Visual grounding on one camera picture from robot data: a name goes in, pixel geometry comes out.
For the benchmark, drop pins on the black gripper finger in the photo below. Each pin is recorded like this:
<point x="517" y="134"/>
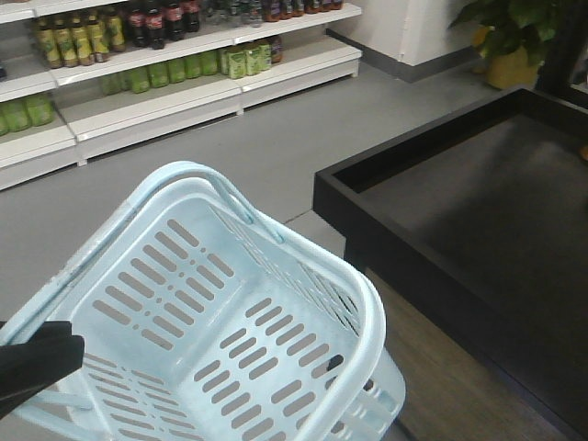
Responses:
<point x="51" y="354"/>

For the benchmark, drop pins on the light blue plastic basket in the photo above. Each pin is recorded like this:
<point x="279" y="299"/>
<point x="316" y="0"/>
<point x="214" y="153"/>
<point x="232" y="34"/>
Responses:
<point x="205" y="319"/>

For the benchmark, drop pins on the white store shelf unit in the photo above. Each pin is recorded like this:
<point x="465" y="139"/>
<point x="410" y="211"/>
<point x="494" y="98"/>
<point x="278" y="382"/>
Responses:
<point x="89" y="123"/>

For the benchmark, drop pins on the black wood produce stand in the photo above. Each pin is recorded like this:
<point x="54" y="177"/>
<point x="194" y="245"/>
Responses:
<point x="479" y="220"/>

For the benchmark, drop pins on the potted green plant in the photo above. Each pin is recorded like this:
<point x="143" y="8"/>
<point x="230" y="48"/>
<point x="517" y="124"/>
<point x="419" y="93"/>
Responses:
<point x="512" y="37"/>

